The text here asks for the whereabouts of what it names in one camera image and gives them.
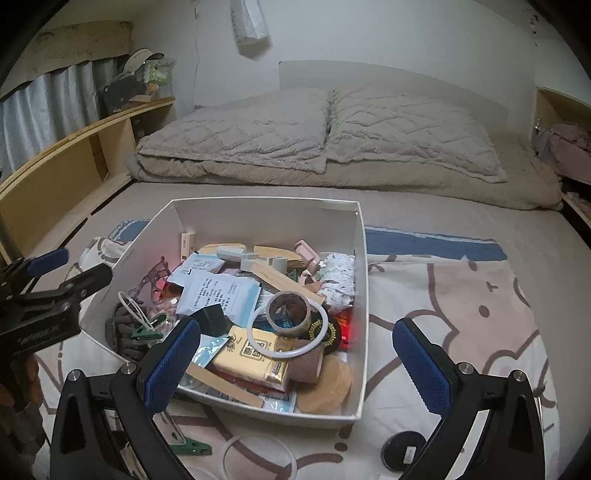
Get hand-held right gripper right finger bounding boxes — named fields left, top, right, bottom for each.
left=392, top=316, right=546, bottom=480

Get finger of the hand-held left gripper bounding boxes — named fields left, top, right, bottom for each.
left=58, top=263, right=114, bottom=309
left=9, top=248, right=70, bottom=284

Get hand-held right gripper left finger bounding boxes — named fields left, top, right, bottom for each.
left=48, top=316, right=201, bottom=480

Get white cardboard box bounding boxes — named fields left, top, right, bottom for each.
left=81, top=198, right=369, bottom=423

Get green clothes clip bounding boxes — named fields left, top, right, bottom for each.
left=130, top=313, right=168, bottom=344
left=168, top=431, right=213, bottom=455

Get silver foil packet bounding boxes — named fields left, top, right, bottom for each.
left=189, top=335, right=232, bottom=370

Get flat wooden stick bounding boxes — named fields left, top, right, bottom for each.
left=185, top=364, right=265, bottom=409

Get black cube charger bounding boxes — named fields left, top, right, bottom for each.
left=187, top=305, right=228, bottom=337

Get pink clear glasses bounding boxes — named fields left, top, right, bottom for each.
left=121, top=256, right=183, bottom=305

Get printed cartoon blanket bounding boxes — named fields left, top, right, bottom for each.
left=28, top=219, right=559, bottom=480

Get wooden shelf unit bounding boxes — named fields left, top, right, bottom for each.
left=0, top=96, right=177, bottom=264

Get yellow tissue pack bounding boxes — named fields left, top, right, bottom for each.
left=210, top=325, right=293, bottom=387

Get white printed packet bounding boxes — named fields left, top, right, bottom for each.
left=178, top=270, right=262, bottom=330

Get black round tin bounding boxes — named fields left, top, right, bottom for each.
left=381, top=430, right=428, bottom=472

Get red packet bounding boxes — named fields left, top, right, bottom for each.
left=335, top=307, right=354, bottom=347

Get black round patch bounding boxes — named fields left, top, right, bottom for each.
left=307, top=307, right=342, bottom=356

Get beige round pad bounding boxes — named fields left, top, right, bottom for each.
left=295, top=355, right=354, bottom=415

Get white paper packet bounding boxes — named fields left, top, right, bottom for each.
left=171, top=256, right=227, bottom=289

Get tan bandage roll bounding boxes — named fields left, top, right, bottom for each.
left=288, top=339, right=326, bottom=384

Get blue edged packet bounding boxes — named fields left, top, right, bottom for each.
left=178, top=374, right=298, bottom=411

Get white lace cloth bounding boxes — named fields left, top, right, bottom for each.
left=316, top=251, right=357, bottom=308

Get translucent tape roll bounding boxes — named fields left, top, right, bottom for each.
left=267, top=292, right=311, bottom=337

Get long wooden stick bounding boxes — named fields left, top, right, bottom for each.
left=240, top=261, right=326, bottom=308

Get grey curtain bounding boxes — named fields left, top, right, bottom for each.
left=0, top=58, right=118, bottom=178

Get curved wooden piece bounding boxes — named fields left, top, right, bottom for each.
left=196, top=242, right=303, bottom=266

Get pink plastic holder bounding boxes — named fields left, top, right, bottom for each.
left=293, top=239, right=321, bottom=296

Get beige bed sheet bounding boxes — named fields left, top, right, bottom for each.
left=60, top=178, right=583, bottom=416

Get dark bag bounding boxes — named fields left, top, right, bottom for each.
left=98, top=76, right=148, bottom=116

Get beige folded duvet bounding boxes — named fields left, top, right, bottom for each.
left=127, top=134, right=565, bottom=212

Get pale green plush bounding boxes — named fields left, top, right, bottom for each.
left=145, top=60, right=174, bottom=90

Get beige curtain valance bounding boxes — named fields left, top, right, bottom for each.
left=18, top=21, right=134, bottom=77

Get white cap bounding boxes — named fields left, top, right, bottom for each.
left=122, top=50, right=164, bottom=75

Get pile of pink clothes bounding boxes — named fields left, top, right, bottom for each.
left=536, top=121, right=591, bottom=178

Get white hanging bag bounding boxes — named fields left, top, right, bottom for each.
left=229, top=0, right=271, bottom=44

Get white cable tie loop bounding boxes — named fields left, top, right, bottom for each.
left=117, top=291, right=153, bottom=330

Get beige short cable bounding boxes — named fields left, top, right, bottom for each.
left=159, top=411, right=188, bottom=439

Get grey braided cord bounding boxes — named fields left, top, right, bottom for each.
left=105, top=302, right=148, bottom=363

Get large white ring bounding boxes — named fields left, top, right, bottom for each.
left=222, top=436, right=298, bottom=480

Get wooden wall cabinet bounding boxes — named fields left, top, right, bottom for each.
left=533, top=87, right=591, bottom=217

